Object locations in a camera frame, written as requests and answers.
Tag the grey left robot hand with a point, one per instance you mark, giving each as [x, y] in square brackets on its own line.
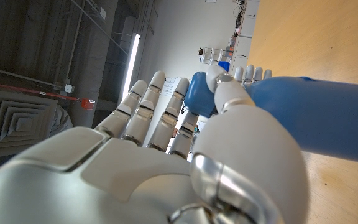
[253, 74]

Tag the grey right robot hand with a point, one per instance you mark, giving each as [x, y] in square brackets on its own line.
[135, 174]

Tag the blue bottle cap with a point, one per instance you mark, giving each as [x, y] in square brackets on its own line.
[197, 95]

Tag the blue metal bottle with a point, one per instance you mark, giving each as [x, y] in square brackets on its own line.
[322, 118]

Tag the long white cabinet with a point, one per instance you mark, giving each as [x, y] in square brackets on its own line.
[244, 46]

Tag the white paper sheet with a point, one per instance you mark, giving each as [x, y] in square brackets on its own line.
[170, 85]

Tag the red box on pipe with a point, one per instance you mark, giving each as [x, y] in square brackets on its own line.
[87, 104]

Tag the white light tube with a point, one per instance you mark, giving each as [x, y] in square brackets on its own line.
[131, 65]

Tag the square ceiling air vent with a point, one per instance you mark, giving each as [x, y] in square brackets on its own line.
[17, 124]

